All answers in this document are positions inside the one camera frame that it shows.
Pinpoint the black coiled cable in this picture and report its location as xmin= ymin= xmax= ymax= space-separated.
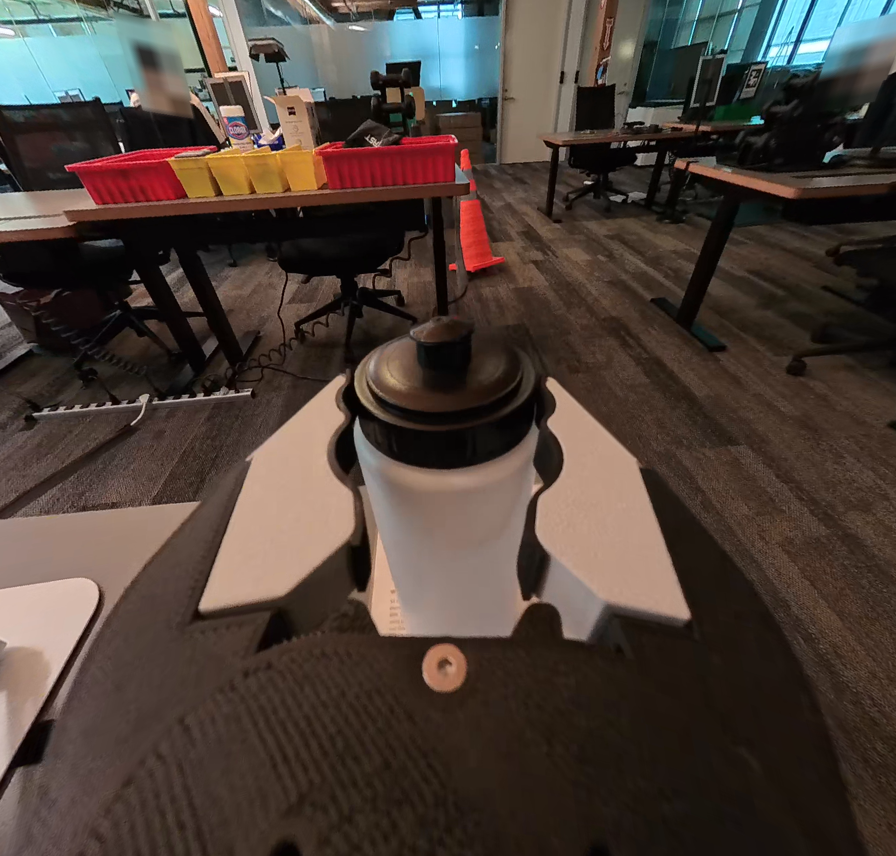
xmin=203 ymin=268 xmax=337 ymax=391

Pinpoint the black studio light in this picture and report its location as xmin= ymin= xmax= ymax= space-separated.
xmin=248 ymin=37 xmax=291 ymax=94

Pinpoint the white power strip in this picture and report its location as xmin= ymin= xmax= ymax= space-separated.
xmin=31 ymin=387 xmax=254 ymax=421

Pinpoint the white bottle with black cap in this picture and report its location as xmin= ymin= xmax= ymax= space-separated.
xmin=352 ymin=316 xmax=541 ymax=639

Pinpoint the white door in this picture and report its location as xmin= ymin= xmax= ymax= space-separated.
xmin=500 ymin=0 xmax=583 ymax=166

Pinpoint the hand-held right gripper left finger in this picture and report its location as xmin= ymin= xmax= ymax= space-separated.
xmin=198 ymin=373 xmax=394 ymax=639

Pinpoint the stack of cardboard boxes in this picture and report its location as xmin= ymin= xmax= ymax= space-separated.
xmin=435 ymin=111 xmax=485 ymax=164

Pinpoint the red plastic bin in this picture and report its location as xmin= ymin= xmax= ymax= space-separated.
xmin=315 ymin=135 xmax=459 ymax=191
xmin=64 ymin=148 xmax=189 ymax=206

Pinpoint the wooden desk with black legs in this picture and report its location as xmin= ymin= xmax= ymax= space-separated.
xmin=539 ymin=127 xmax=701 ymax=223
xmin=0 ymin=190 xmax=78 ymax=244
xmin=63 ymin=174 xmax=471 ymax=390
xmin=651 ymin=158 xmax=896 ymax=352

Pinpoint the white cardboard box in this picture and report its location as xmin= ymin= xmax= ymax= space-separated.
xmin=265 ymin=88 xmax=323 ymax=150

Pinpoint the white wipes canister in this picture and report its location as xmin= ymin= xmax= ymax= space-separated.
xmin=219 ymin=104 xmax=254 ymax=152

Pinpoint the black mesh office chair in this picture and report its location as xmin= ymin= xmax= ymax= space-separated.
xmin=0 ymin=100 xmax=176 ymax=381

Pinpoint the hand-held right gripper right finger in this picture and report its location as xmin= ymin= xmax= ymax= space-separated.
xmin=520 ymin=376 xmax=694 ymax=645

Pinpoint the yellow plastic bin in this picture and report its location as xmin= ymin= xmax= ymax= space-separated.
xmin=167 ymin=155 xmax=221 ymax=199
xmin=279 ymin=144 xmax=329 ymax=192
xmin=244 ymin=148 xmax=291 ymax=194
xmin=206 ymin=151 xmax=254 ymax=196

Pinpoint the black desk equipment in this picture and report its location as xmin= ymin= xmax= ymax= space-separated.
xmin=728 ymin=76 xmax=851 ymax=171

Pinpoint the orange traffic cone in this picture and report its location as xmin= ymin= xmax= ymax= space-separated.
xmin=448 ymin=148 xmax=506 ymax=274

